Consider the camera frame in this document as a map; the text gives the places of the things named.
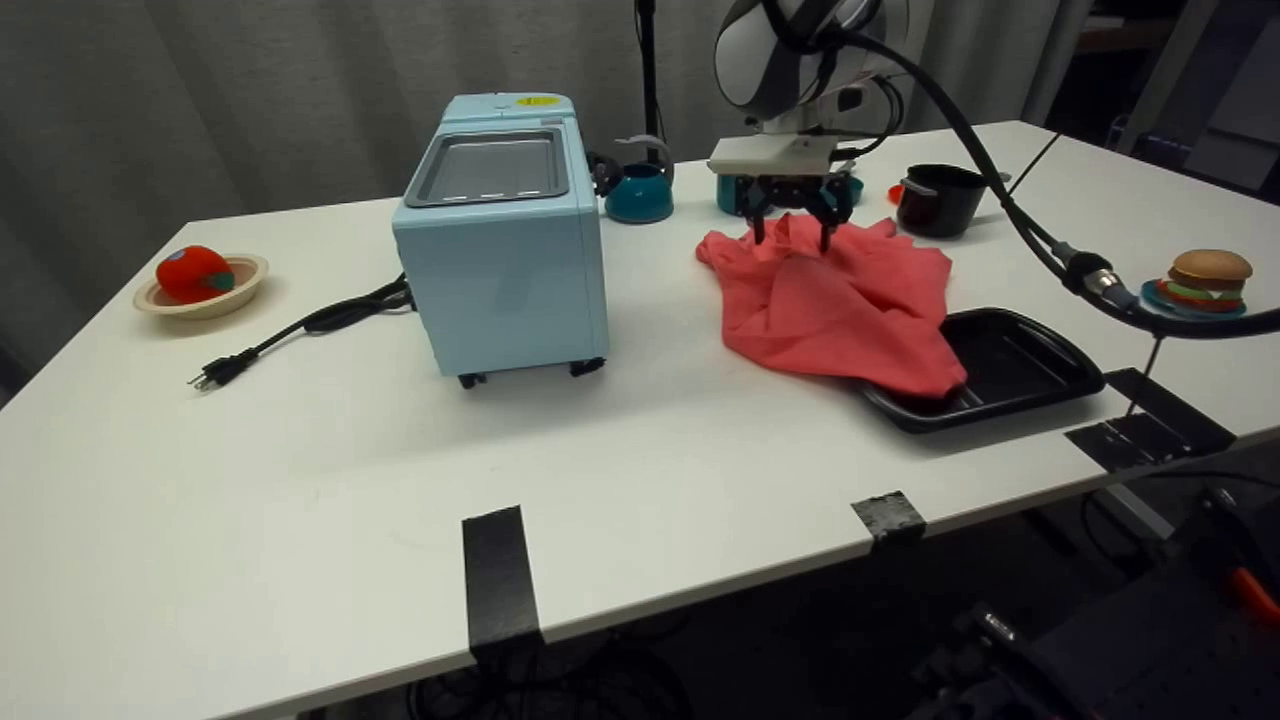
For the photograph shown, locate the light blue toaster oven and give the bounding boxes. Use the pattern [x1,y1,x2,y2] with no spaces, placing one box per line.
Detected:
[389,87,612,393]

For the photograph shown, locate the plate with red food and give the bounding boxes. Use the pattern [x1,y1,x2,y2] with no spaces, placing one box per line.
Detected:
[127,253,270,322]

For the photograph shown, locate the wide black tape patch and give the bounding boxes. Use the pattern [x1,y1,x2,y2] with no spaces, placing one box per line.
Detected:
[1060,369,1241,473]

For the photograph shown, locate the teal toy kettle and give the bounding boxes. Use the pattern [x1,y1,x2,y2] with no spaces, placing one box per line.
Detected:
[589,130,679,228]

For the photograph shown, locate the red shirt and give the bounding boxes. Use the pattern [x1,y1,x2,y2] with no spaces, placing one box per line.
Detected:
[690,210,971,405]

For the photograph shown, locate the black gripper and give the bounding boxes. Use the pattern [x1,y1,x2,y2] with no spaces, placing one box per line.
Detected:
[735,168,859,261]

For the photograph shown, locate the long black tape strip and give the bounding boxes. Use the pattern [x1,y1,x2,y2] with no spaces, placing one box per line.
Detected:
[460,503,547,655]

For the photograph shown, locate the black ridged tray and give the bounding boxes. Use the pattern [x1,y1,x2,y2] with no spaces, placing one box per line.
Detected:
[852,302,1113,434]

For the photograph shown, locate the red toy tomato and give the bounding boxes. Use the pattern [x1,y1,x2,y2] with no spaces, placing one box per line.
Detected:
[151,243,240,306]

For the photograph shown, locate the black toy pot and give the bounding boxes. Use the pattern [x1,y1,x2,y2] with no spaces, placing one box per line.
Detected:
[890,160,1002,243]

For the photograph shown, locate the thin black wire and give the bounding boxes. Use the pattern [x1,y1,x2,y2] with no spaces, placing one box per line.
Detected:
[1135,322,1173,379]

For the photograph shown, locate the toy burger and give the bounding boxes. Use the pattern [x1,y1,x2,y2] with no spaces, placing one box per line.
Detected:
[1156,243,1257,321]

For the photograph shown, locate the small black tape piece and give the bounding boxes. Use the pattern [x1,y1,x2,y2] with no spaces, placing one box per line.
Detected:
[849,487,929,547]

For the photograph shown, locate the teal toy plate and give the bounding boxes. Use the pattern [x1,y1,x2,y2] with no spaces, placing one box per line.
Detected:
[1135,276,1250,329]

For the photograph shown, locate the black toaster power cord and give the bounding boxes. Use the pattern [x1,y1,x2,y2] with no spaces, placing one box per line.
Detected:
[187,270,415,397]

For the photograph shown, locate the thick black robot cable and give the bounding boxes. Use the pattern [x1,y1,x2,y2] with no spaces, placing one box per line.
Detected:
[764,0,1280,340]

